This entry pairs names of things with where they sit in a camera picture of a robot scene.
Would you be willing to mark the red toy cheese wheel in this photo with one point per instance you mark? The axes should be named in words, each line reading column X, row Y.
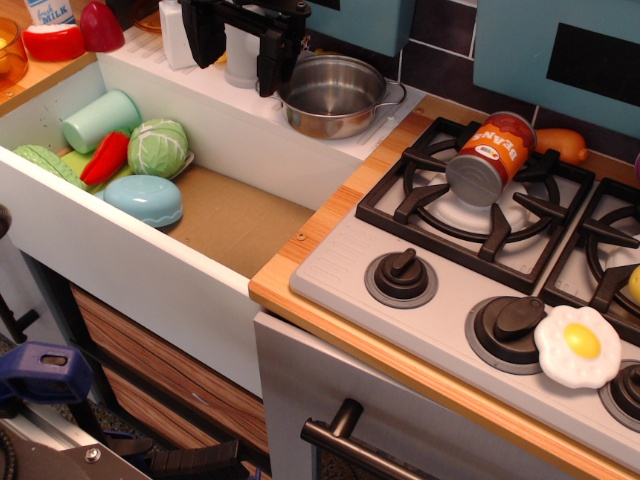
column 54, row 42

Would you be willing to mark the green toy lettuce slice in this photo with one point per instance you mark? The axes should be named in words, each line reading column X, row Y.
column 49, row 161

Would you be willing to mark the green toy cabbage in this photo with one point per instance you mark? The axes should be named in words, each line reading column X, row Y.
column 158, row 147

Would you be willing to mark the white plastic bottle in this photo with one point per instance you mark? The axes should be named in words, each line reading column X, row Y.
column 175, row 42

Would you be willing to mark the blue clamp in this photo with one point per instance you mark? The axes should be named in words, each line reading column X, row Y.
column 44, row 373

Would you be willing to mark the black burner grate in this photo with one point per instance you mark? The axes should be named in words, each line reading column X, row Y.
column 510, row 241
column 599, row 257

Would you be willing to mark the orange toy carrot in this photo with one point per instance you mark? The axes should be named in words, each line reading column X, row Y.
column 570, row 144

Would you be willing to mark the orange transparent cup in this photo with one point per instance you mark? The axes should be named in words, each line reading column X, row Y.
column 14, row 60

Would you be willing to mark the black right burner grate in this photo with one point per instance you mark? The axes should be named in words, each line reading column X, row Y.
column 599, row 257

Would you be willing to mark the toy fried egg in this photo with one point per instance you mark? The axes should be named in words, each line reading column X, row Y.
column 578, row 348

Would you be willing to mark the middle stove knob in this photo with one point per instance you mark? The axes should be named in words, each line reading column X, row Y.
column 500, row 331

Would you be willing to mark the light green toy plate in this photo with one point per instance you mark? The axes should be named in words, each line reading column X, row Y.
column 77, row 162

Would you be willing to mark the stainless steel pot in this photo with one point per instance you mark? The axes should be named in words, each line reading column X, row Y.
column 334, row 97

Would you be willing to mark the stove knob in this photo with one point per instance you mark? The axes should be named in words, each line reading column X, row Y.
column 401, row 280
column 620, row 396
column 500, row 331

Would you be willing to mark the teal hanging cabinet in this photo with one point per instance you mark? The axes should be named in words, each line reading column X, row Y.
column 381, row 26

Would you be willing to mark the toy milk carton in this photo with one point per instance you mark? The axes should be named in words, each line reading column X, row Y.
column 50, row 12

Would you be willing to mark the red toy pepper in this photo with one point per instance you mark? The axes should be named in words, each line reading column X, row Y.
column 108, row 158

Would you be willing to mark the orange beans can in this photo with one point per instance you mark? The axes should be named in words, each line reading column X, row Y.
column 489, row 160

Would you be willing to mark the left stove knob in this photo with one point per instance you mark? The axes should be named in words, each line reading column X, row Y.
column 401, row 280

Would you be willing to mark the black oven door handle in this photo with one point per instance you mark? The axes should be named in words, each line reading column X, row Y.
column 335, row 438

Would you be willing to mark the teal microwave cabinet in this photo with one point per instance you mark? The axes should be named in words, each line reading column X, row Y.
column 578, row 58

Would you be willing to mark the black left burner grate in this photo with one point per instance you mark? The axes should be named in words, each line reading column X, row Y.
column 510, row 241

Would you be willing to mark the light blue toy bowl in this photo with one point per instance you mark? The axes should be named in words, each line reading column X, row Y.
column 154, row 200

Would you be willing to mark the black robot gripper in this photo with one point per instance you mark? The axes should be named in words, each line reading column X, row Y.
column 276, row 22

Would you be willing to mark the mint green toy cup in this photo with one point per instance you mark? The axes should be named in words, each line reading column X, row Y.
column 86, row 128

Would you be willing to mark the white cylindrical shaker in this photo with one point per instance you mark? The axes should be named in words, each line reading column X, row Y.
column 242, row 50

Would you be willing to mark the right stove knob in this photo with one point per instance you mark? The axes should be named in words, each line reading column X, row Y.
column 620, row 396

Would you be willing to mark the red toy strawberry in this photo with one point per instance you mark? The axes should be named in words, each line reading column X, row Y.
column 100, row 28

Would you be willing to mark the yellow toy lemon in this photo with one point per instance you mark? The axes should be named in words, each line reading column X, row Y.
column 634, row 284

